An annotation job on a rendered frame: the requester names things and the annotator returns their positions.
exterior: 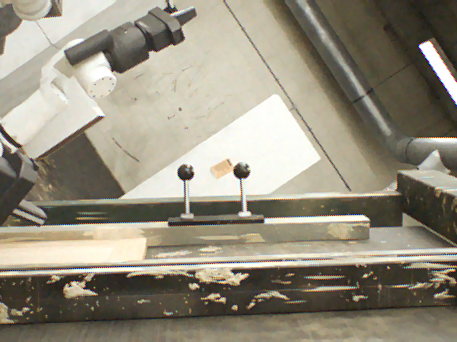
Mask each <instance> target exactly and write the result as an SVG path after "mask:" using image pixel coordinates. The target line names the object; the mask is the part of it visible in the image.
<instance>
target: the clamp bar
mask: <svg viewBox="0 0 457 342"><path fill-rule="evenodd" d="M448 304H457V248H436V249H414V250H392V251H369V252H348V253H326V254H282V255H260V256H238V257H216V258H172V259H150V260H127V261H105V262H61V263H40V264H18V265H0V324H7V323H26V322H45V321H50V322H64V321H83V320H103V319H121V318H160V317H179V316H199V315H238V314H256V313H276V312H295V311H314V310H343V309H372V308H391V307H411V306H429V305H448Z"/></svg>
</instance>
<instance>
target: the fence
mask: <svg viewBox="0 0 457 342"><path fill-rule="evenodd" d="M338 217H361V218H363V219H344V220H340V219H338ZM313 218H328V219H330V220H321V221H307V220H306V219H313ZM146 237H147V246H164V245H209V244H232V243H255V242H278V241H323V240H346V239H369V219H368V218H366V217H365V216H364V215H351V216H326V217H303V218H278V219H265V223H246V224H222V225H198V226H174V227H169V226H168V222H157V223H108V224H84V225H60V226H41V227H0V243H6V242H30V241H52V240H99V239H122V238H146Z"/></svg>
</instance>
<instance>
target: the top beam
mask: <svg viewBox="0 0 457 342"><path fill-rule="evenodd" d="M397 189H399V190H401V191H402V192H403V193H402V194H403V196H404V210H403V213H404V214H407V215H408V216H410V217H411V218H414V219H415V220H416V221H418V222H420V223H422V224H423V225H424V226H426V227H429V228H430V229H431V230H433V231H435V232H437V234H439V235H441V236H443V237H445V239H449V241H451V242H453V244H457V178H455V177H453V176H450V175H446V174H444V173H441V172H439V171H437V170H398V171H397Z"/></svg>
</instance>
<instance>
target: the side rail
mask: <svg viewBox="0 0 457 342"><path fill-rule="evenodd" d="M402 196H403V194H402V193H399V192H396V191H395V190H390V191H364V192H312V193H286V194H260V195H246V206H247V211H250V212H251V214H262V215H263V217H264V218H265V219H278V218H303V217H326V216H351V215H364V216H365V217H366V218H368V219H369V228H374V227H403V210H402V208H401V206H402ZM27 202H29V203H31V204H32V205H35V206H36V207H38V208H39V209H41V210H43V213H44V214H46V216H47V219H46V220H45V222H44V223H43V224H42V226H60V225H84V224H108V223H157V222H168V218H169V217H181V214H185V201H184V197H156V198H130V199H104V200H78V201H27ZM189 205H190V214H194V216H214V215H238V214H239V212H242V203H241V195H234V196H208V197H189ZM2 227H35V226H34V225H31V224H30V223H28V222H24V221H22V220H20V219H18V218H14V217H12V216H10V217H9V218H7V219H6V222H4V223H3V224H2Z"/></svg>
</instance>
